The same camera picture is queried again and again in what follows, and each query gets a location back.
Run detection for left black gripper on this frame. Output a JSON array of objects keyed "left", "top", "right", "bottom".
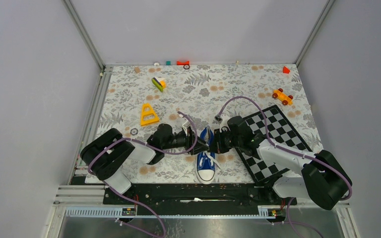
[{"left": 162, "top": 126, "right": 209, "bottom": 155}]

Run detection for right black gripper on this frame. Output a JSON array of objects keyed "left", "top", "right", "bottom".
[{"left": 207, "top": 127, "right": 243, "bottom": 154}]

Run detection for white shoelace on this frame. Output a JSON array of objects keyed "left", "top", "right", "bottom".
[{"left": 196, "top": 151, "right": 218, "bottom": 172}]

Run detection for blue canvas sneaker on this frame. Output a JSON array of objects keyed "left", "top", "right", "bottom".
[{"left": 195, "top": 126, "right": 216, "bottom": 184}]

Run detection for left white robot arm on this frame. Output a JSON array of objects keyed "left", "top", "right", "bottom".
[{"left": 80, "top": 123, "right": 209, "bottom": 204}]

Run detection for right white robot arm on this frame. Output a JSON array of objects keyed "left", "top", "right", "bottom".
[{"left": 210, "top": 116, "right": 352, "bottom": 210}]

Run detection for black white chessboard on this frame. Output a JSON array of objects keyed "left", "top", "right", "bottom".
[{"left": 236, "top": 105, "right": 314, "bottom": 185}]

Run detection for yellow plastic triangle toy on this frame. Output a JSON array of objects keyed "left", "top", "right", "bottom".
[{"left": 140, "top": 103, "right": 160, "bottom": 126}]

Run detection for stacked toy bricks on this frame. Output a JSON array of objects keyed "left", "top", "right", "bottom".
[{"left": 151, "top": 77, "right": 166, "bottom": 92}]

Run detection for floral patterned mat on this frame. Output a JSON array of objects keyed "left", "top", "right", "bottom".
[{"left": 84, "top": 64, "right": 334, "bottom": 184}]

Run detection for orange toy car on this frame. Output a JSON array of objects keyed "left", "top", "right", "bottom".
[{"left": 272, "top": 88, "right": 294, "bottom": 106}]

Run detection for red triangular block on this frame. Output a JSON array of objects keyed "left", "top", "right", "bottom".
[{"left": 282, "top": 66, "right": 291, "bottom": 74}]

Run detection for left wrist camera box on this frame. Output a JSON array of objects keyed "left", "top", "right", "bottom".
[{"left": 182, "top": 121, "right": 193, "bottom": 136}]

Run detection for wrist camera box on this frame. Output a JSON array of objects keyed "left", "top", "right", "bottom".
[
  {"left": 182, "top": 121, "right": 193, "bottom": 136},
  {"left": 214, "top": 115, "right": 230, "bottom": 132}
]

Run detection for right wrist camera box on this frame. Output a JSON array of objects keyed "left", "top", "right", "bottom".
[{"left": 214, "top": 115, "right": 230, "bottom": 132}]

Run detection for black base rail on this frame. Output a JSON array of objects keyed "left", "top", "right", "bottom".
[{"left": 103, "top": 183, "right": 297, "bottom": 217}]

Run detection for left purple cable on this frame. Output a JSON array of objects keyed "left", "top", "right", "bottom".
[{"left": 87, "top": 111, "right": 199, "bottom": 238}]

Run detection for purple cable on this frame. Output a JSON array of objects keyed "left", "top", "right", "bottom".
[
  {"left": 214, "top": 96, "right": 354, "bottom": 238},
  {"left": 87, "top": 111, "right": 199, "bottom": 238}
]

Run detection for red block at wall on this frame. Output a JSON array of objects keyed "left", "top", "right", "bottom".
[{"left": 176, "top": 61, "right": 190, "bottom": 65}]

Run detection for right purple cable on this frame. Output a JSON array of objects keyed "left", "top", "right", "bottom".
[{"left": 214, "top": 96, "right": 354, "bottom": 238}]

